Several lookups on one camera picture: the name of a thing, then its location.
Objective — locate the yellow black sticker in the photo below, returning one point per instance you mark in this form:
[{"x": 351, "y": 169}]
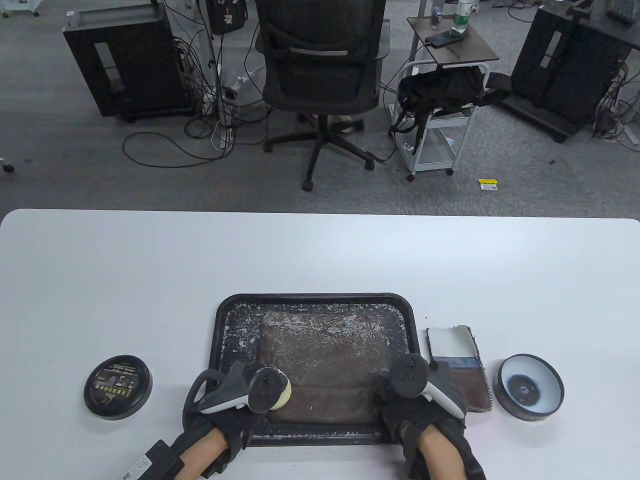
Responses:
[{"x": 488, "y": 184}]

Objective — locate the person's left hand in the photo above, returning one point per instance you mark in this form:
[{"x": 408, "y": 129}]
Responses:
[{"x": 230, "y": 422}]

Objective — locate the white grey cloth swatch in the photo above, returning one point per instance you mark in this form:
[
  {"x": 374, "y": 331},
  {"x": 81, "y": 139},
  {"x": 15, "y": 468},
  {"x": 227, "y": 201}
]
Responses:
[{"x": 450, "y": 340}]

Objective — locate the white power strip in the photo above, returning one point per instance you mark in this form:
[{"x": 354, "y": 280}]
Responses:
[{"x": 223, "y": 136}]

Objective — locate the black mesh office chair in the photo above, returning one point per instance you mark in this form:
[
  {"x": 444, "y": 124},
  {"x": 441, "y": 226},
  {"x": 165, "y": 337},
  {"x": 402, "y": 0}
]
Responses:
[{"x": 320, "y": 65}]

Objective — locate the person's right forearm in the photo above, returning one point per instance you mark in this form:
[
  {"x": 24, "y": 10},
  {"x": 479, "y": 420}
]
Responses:
[{"x": 440, "y": 455}]

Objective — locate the clear bottle green label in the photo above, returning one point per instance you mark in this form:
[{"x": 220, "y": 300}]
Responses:
[{"x": 462, "y": 17}]

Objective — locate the black backpack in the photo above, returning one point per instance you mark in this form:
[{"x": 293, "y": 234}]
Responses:
[{"x": 440, "y": 87}]

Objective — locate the white rolling cart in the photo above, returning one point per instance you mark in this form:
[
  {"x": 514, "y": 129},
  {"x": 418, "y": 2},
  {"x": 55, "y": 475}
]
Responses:
[{"x": 440, "y": 150}]

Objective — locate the black plastic tray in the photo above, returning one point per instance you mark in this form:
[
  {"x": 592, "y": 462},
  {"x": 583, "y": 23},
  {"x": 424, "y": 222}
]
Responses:
[{"x": 235, "y": 325}]

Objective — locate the person's right hand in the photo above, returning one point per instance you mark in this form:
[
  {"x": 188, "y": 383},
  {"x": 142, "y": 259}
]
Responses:
[{"x": 410, "y": 417}]

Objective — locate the black leather care cream tin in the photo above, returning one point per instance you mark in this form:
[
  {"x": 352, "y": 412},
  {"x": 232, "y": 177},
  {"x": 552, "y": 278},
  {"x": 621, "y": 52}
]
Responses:
[{"x": 530, "y": 387}]

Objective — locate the black caster wheel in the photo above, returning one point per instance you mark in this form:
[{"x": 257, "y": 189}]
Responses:
[{"x": 7, "y": 167}]

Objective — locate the black wheeled cabinet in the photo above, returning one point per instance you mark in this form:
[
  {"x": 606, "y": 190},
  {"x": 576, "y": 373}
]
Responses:
[
  {"x": 565, "y": 65},
  {"x": 135, "y": 65}
]

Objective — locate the white desk leg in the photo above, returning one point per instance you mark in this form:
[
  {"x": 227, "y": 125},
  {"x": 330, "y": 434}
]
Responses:
[{"x": 212, "y": 60}]

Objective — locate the black smartphone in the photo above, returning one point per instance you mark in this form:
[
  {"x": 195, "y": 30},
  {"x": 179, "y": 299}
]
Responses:
[{"x": 442, "y": 39}]

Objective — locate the white wheeled base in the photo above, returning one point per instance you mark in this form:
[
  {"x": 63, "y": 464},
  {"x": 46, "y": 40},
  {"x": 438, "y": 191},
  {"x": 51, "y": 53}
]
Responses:
[{"x": 20, "y": 6}]

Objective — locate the black wrist camera unit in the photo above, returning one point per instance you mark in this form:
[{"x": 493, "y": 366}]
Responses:
[{"x": 152, "y": 462}]

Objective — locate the yellow round sponge pad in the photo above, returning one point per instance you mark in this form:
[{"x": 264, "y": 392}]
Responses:
[{"x": 286, "y": 395}]

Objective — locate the brown side table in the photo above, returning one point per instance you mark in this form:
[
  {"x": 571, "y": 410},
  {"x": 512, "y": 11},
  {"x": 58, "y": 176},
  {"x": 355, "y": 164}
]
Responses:
[{"x": 470, "y": 47}]

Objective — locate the black white hand controller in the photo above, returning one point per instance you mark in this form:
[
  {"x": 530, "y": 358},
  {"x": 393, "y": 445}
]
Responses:
[
  {"x": 267, "y": 390},
  {"x": 407, "y": 375}
]

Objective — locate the black round labelled tin lid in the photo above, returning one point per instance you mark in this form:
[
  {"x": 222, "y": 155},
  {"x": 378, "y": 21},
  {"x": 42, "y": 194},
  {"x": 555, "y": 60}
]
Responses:
[{"x": 117, "y": 387}]

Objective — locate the black pouch white print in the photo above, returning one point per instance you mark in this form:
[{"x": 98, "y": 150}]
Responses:
[{"x": 225, "y": 15}]

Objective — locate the person's left forearm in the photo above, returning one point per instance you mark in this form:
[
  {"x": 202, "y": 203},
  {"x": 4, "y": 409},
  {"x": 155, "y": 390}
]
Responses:
[{"x": 205, "y": 447}]

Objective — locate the black pen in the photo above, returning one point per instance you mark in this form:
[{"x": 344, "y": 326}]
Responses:
[{"x": 453, "y": 51}]

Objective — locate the brown leather bag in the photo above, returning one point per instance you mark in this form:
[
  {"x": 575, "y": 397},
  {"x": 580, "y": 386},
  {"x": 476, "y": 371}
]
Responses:
[{"x": 325, "y": 350}]

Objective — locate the small clear bottle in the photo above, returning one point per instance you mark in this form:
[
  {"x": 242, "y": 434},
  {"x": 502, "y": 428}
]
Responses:
[{"x": 436, "y": 17}]

